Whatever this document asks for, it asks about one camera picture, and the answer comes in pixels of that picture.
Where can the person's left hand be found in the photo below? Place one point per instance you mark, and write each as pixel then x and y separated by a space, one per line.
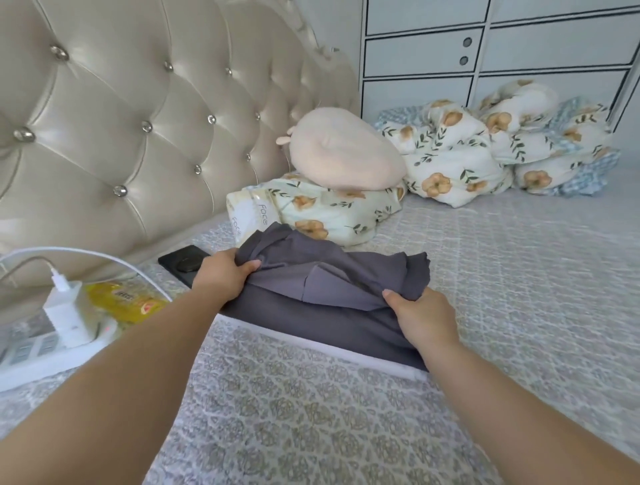
pixel 222 278

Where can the person's right hand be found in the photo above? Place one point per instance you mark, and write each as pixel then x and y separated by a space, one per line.
pixel 425 322

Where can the white garment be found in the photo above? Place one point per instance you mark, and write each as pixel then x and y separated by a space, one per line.
pixel 330 347

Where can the dark grey garment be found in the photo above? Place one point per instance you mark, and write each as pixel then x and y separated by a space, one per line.
pixel 320 300

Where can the bed with grey patterned sheet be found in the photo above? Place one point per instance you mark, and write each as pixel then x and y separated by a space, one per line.
pixel 520 280

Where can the person's left forearm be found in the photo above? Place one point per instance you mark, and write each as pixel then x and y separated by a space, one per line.
pixel 100 400

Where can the person's right forearm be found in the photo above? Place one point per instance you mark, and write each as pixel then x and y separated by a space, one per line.
pixel 530 420

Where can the black phone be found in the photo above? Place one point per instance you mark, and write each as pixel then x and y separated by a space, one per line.
pixel 183 265

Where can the white packet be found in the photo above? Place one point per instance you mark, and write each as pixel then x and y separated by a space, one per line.
pixel 250 215

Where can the yellow packet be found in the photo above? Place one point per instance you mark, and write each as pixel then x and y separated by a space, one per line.
pixel 125 300

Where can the floral pillow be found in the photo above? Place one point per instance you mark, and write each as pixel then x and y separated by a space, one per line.
pixel 330 212

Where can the pink plush pillow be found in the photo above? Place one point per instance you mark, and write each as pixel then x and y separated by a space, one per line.
pixel 340 150

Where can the beige tufted headboard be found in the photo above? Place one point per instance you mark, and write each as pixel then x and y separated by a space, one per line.
pixel 120 120

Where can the white power strip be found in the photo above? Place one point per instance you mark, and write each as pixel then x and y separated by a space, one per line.
pixel 30 360

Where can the floral bunched quilt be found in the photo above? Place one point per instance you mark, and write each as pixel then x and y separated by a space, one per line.
pixel 590 170

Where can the white wardrobe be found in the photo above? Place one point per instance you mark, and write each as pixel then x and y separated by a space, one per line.
pixel 520 50

